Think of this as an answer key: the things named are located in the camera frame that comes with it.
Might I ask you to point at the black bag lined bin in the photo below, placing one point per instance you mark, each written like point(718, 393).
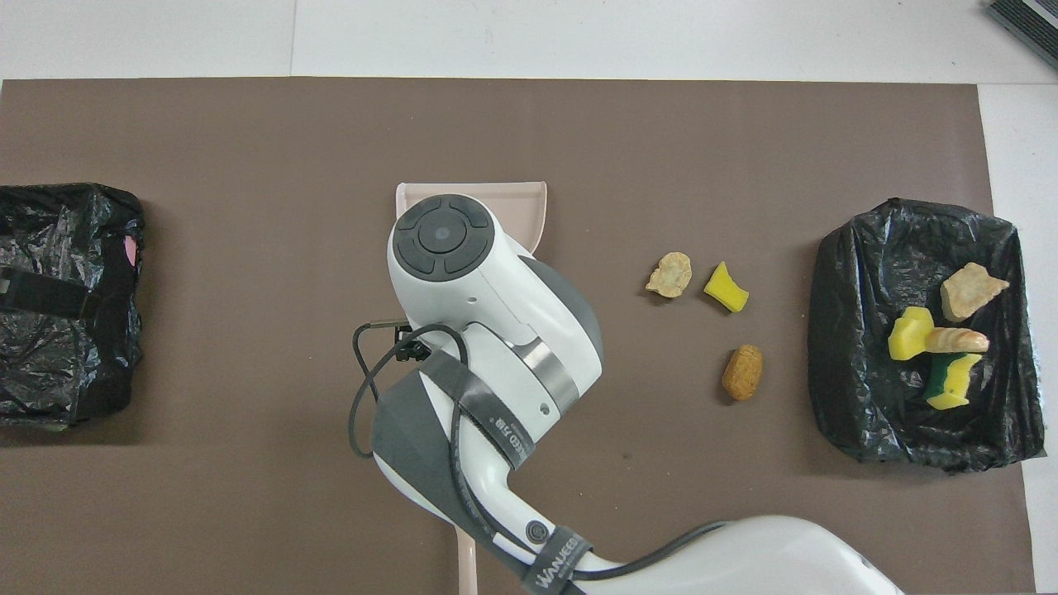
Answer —
point(66, 372)
point(860, 397)

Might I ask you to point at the notched green yellow sponge piece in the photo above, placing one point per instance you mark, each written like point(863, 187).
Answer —
point(950, 384)

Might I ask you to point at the beige brush black bristles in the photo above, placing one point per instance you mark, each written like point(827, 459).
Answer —
point(465, 570)

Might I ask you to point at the dark grey ribbed box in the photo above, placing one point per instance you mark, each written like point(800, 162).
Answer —
point(1029, 21)

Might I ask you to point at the small pink scrap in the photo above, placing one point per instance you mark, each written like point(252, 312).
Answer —
point(130, 250)

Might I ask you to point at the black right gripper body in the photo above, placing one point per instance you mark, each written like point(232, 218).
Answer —
point(411, 347)

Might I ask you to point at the brown oval sponge piece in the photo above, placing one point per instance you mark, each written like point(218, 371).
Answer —
point(742, 373)

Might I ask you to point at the plain yellow sponge piece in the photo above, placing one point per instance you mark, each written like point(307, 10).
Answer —
point(727, 291)

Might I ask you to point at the brown table mat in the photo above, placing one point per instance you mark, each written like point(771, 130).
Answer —
point(248, 413)

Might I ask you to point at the squarish green yellow sponge piece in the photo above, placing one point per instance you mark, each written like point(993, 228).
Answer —
point(909, 335)

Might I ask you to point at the beige plastic dustpan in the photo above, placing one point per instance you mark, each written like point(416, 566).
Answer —
point(529, 215)

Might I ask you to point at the large beige sponge chunk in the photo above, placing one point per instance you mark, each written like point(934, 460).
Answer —
point(969, 291)

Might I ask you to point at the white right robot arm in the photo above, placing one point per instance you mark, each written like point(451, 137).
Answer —
point(496, 330)

